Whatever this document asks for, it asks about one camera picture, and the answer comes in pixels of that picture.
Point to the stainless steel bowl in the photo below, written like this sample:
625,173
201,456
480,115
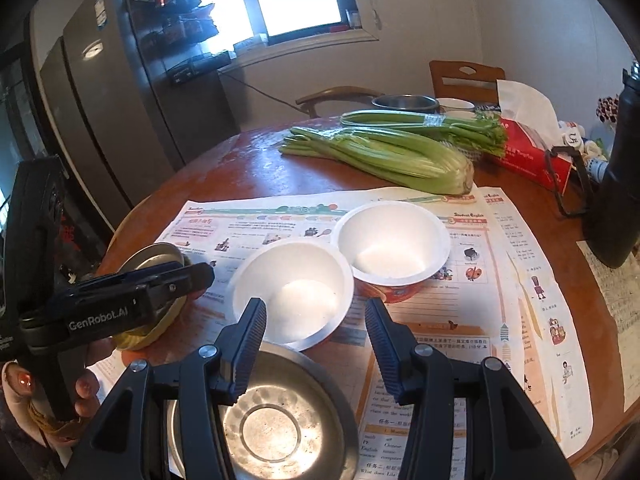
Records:
280,425

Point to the leafy wrapped celery bunch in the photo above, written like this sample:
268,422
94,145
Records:
400,119

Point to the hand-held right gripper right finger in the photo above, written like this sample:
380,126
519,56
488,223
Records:
385,365

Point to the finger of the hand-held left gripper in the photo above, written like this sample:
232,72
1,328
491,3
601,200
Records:
170,275

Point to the stack of snack packets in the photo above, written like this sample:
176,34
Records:
185,25

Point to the black electronic box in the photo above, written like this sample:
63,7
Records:
192,70

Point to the curved wooden armchair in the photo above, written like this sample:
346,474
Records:
340,92

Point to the handwritten paper sheet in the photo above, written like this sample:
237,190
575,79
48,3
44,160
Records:
615,310

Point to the grey refrigerator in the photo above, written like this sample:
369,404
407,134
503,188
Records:
125,110

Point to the yellow braided band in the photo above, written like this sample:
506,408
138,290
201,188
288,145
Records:
50,427

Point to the red tissue box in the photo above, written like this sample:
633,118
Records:
525,155

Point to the dark white-dotted bundle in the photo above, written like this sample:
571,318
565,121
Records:
607,109

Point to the black thermos bottle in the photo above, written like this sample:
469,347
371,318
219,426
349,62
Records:
617,185

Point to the round metal plate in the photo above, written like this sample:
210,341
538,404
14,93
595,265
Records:
150,255

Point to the person's left hand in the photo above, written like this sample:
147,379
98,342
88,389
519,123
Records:
90,395

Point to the steel pot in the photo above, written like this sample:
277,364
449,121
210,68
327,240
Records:
405,102

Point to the white paper noodle bowl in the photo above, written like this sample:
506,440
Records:
295,290
395,250

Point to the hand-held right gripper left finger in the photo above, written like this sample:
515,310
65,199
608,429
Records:
247,360

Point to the printed newspaper sheet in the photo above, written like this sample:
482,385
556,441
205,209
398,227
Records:
310,220

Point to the white ceramic bowl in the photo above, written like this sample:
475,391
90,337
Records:
455,105

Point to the white tissue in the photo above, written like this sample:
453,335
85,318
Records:
525,105

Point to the thick celery bunch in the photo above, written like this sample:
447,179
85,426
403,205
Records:
400,160

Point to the yellow plastic bowl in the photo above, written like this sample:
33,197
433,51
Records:
150,335

